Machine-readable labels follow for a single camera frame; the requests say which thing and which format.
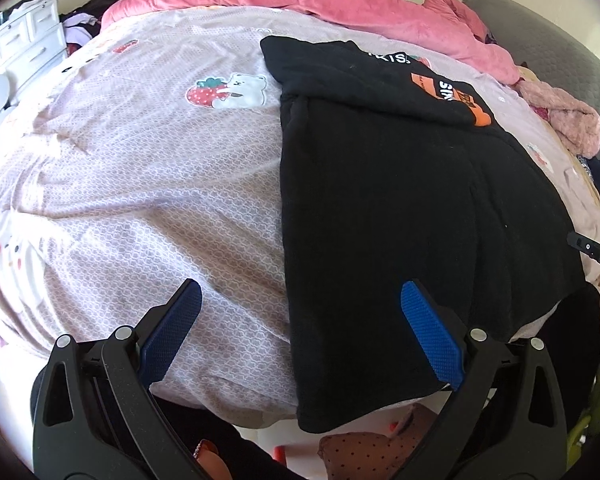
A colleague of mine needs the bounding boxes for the black sweater with orange patches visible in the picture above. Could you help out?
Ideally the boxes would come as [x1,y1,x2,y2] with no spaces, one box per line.
[261,36,585,434]

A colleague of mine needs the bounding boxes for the dark clothes pile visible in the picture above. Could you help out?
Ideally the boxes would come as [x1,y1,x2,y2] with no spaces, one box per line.
[59,0,119,56]

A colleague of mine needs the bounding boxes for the pink fuzzy garment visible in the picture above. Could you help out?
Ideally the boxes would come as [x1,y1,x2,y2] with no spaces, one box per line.
[514,79,600,159]

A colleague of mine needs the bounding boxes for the yellow blanket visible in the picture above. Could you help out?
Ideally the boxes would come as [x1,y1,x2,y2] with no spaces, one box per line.
[514,66,600,207]

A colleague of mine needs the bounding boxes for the grey quilted headboard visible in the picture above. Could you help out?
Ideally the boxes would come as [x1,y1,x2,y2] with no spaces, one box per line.
[463,0,600,159]

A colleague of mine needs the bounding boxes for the lilac printed bed sheet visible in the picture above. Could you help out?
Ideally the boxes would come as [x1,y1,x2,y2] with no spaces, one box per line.
[0,6,600,428]

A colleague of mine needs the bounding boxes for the pink fluffy duvet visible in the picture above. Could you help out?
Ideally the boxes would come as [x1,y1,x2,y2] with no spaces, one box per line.
[102,0,520,86]

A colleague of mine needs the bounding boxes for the white drawer cabinet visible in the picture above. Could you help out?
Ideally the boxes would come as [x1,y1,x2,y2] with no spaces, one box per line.
[0,0,67,96]

